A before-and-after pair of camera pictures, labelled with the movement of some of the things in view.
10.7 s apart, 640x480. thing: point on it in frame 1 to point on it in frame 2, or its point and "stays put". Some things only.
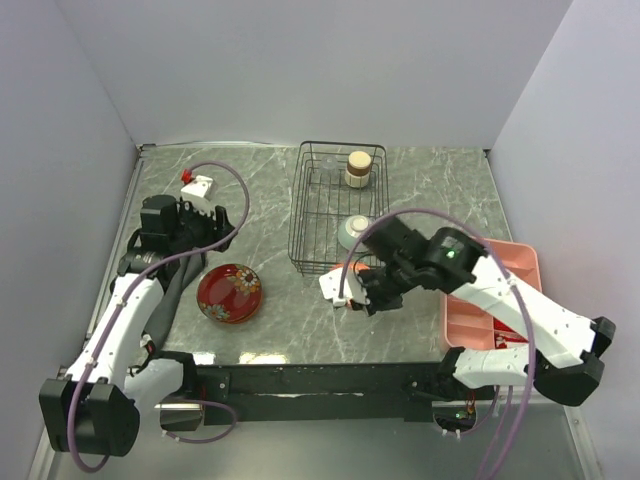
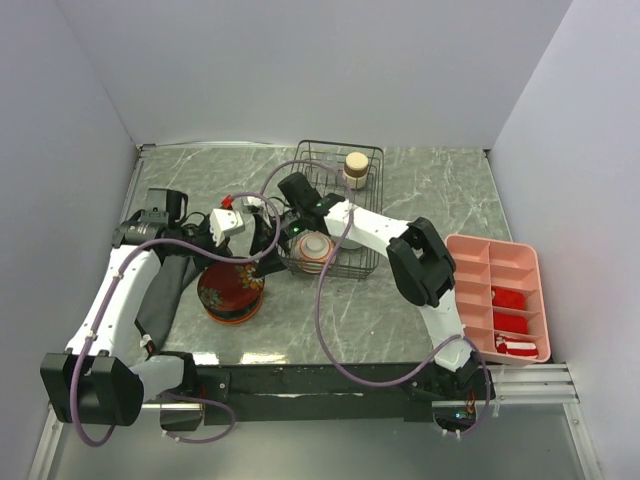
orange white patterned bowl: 356,266 to 312,251
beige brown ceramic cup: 358,169 stays put
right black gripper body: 385,285 to 281,230
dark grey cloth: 160,319 stays put
